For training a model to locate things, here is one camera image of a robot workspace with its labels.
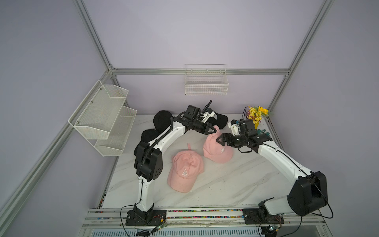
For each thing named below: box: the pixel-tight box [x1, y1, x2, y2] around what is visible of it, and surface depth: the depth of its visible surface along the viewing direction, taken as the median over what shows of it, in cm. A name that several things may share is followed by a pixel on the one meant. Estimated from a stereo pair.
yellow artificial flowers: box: [246, 106, 269, 124], surface depth 89 cm
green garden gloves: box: [257, 128, 271, 137], surface depth 110 cm
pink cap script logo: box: [202, 124, 234, 164], surface depth 86 cm
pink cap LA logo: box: [167, 143, 204, 194], surface depth 84 cm
